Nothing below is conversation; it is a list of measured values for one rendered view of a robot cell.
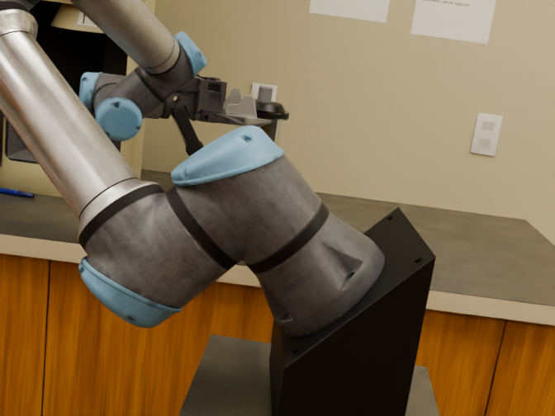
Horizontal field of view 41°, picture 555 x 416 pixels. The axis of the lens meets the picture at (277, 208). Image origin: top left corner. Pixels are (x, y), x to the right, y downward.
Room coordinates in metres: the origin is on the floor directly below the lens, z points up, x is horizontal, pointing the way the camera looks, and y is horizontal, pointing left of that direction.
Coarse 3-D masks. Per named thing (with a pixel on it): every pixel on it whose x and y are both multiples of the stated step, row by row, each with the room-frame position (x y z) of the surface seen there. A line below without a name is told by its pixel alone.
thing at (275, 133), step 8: (264, 112) 1.43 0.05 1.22; (272, 112) 1.44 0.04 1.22; (288, 112) 1.48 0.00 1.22; (272, 120) 1.44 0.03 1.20; (280, 120) 1.45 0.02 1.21; (264, 128) 1.44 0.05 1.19; (272, 128) 1.45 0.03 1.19; (280, 128) 1.46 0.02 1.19; (272, 136) 1.45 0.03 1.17; (280, 136) 1.47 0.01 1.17
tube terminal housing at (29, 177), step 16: (48, 0) 1.61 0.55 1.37; (64, 0) 1.61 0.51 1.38; (144, 0) 1.62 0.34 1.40; (128, 64) 1.62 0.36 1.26; (144, 128) 1.72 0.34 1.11; (128, 144) 1.62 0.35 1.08; (128, 160) 1.62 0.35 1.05; (0, 176) 1.61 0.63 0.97; (16, 176) 1.61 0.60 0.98; (32, 176) 1.61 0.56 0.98; (32, 192) 1.61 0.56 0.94; (48, 192) 1.61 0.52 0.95
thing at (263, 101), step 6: (264, 90) 1.47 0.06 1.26; (270, 90) 1.48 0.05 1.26; (258, 96) 1.48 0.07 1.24; (264, 96) 1.47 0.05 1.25; (270, 96) 1.48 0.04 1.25; (258, 102) 1.45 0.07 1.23; (264, 102) 1.47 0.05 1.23; (270, 102) 1.48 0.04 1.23; (276, 102) 1.50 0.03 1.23; (258, 108) 1.44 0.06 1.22; (264, 108) 1.44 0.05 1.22; (270, 108) 1.45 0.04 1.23; (276, 108) 1.45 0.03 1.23; (282, 108) 1.47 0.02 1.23
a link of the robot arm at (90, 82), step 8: (88, 72) 1.36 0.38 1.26; (88, 80) 1.34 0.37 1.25; (96, 80) 1.34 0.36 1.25; (104, 80) 1.34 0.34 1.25; (112, 80) 1.34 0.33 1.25; (120, 80) 1.35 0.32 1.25; (80, 88) 1.36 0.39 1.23; (88, 88) 1.33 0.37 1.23; (96, 88) 1.33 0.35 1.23; (80, 96) 1.35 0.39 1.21; (88, 96) 1.33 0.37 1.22; (88, 104) 1.33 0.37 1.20
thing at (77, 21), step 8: (64, 8) 1.66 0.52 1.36; (72, 8) 1.65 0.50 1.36; (56, 16) 1.67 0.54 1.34; (64, 16) 1.65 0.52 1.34; (72, 16) 1.64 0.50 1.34; (80, 16) 1.64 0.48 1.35; (56, 24) 1.65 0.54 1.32; (64, 24) 1.64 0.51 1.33; (72, 24) 1.63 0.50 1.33; (80, 24) 1.63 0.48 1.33; (88, 24) 1.63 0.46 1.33; (96, 32) 1.63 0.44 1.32
